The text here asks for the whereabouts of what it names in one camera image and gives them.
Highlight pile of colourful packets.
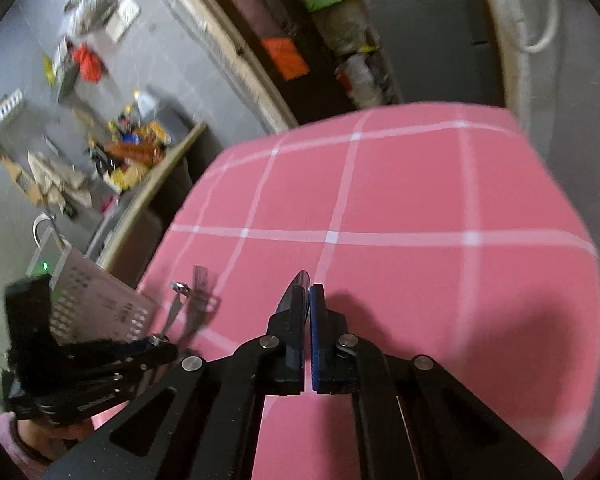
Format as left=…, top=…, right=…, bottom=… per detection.
left=86, top=105, right=172, bottom=192

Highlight clear plastic jug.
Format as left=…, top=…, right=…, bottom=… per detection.
left=134, top=89, right=157, bottom=117

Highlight dark metal cabinet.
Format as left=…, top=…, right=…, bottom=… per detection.
left=364, top=0, right=503, bottom=108

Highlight wooden board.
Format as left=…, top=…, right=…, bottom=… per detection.
left=99, top=121, right=207, bottom=267

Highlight person's torso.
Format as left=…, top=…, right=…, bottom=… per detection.
left=0, top=407, right=97, bottom=480

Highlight white looped cable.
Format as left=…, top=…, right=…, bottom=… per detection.
left=495, top=0, right=562, bottom=54

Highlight wire-frame metal utensil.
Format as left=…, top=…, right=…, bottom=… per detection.
left=162, top=280, right=191, bottom=341

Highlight white perforated metal rail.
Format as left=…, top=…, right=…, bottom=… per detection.
left=0, top=89, right=24, bottom=144

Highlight red bag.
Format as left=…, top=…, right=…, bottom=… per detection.
left=74, top=44, right=104, bottom=84

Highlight metal fork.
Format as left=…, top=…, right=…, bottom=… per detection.
left=182, top=264, right=222, bottom=348

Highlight orange box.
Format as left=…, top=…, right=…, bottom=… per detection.
left=261, top=36, right=309, bottom=81

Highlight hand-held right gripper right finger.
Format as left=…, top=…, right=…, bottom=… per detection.
left=309, top=284, right=563, bottom=480

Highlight pink checkered cloth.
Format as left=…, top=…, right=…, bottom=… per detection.
left=92, top=102, right=600, bottom=480

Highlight long metal utensil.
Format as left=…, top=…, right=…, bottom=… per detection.
left=286, top=270, right=312, bottom=311

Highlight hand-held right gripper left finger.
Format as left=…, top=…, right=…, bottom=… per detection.
left=42, top=284, right=311, bottom=480

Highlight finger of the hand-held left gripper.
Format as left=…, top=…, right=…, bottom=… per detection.
left=95, top=334, right=178, bottom=369
left=9, top=364, right=149, bottom=422

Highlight cardboard scraps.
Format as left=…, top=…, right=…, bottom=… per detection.
left=0, top=149, right=93, bottom=207

